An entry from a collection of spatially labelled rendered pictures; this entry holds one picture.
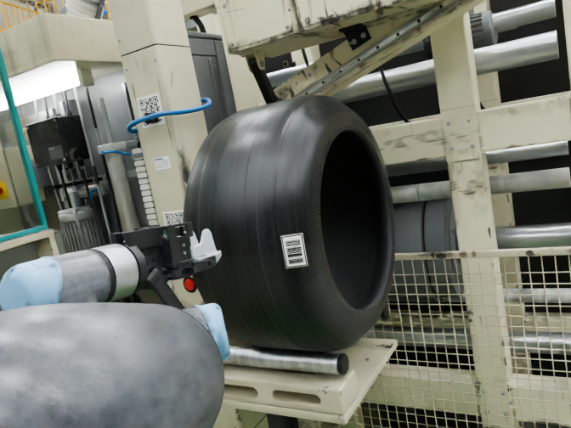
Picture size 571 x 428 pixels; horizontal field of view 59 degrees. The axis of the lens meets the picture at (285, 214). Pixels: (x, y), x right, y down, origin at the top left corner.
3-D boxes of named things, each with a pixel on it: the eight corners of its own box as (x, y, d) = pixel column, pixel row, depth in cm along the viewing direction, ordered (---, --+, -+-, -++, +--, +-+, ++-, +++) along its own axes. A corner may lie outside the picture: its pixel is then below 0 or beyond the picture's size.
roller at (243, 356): (206, 351, 121) (217, 340, 125) (212, 367, 122) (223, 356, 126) (338, 361, 103) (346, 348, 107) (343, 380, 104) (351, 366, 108)
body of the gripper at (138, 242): (195, 221, 77) (136, 232, 67) (203, 275, 77) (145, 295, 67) (160, 223, 81) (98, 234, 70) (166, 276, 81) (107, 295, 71)
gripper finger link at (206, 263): (222, 255, 81) (185, 265, 73) (223, 264, 81) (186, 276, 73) (200, 256, 83) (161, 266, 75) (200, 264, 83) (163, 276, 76)
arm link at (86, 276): (2, 340, 58) (-13, 268, 58) (83, 313, 67) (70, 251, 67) (43, 337, 54) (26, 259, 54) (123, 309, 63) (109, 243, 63)
